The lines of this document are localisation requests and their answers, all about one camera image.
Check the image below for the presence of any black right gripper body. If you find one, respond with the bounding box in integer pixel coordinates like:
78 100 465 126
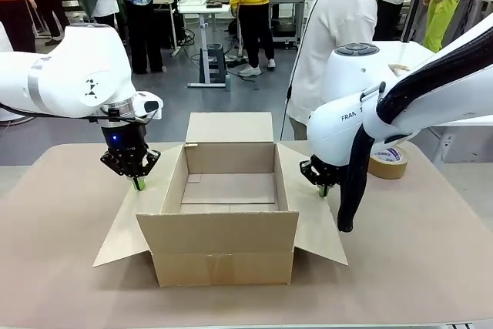
310 154 348 188

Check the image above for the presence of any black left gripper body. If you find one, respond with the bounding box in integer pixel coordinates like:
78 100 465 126
99 119 151 176

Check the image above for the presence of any brown packing tape roll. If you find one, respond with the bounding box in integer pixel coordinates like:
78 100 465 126
367 146 410 180

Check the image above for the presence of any brown cardboard box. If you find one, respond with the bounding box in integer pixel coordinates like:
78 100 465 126
92 112 349 289

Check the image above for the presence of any grey step stool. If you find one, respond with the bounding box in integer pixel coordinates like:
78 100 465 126
198 46 229 86

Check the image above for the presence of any person in blue floral shirt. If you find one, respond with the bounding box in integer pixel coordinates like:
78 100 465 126
114 0 171 75

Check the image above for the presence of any white height-adjustable desk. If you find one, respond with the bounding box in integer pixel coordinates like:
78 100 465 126
171 0 240 89

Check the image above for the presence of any person in white cardigan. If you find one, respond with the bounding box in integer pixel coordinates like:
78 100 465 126
287 0 413 141

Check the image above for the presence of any person in white shirt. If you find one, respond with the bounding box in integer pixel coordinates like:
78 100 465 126
371 0 414 42

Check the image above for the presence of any grey background work table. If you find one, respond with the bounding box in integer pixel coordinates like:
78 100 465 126
268 0 310 47

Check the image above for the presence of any person in orange top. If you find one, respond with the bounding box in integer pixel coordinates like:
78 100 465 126
0 0 39 54

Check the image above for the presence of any black tripod pole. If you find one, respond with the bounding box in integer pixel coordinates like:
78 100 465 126
400 0 427 43

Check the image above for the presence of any black braided cable sleeve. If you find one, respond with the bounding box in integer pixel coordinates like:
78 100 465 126
337 20 493 234

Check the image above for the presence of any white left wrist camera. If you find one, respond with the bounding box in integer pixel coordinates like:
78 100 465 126
132 91 165 121

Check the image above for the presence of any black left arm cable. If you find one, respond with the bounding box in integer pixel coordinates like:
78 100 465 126
0 102 136 123

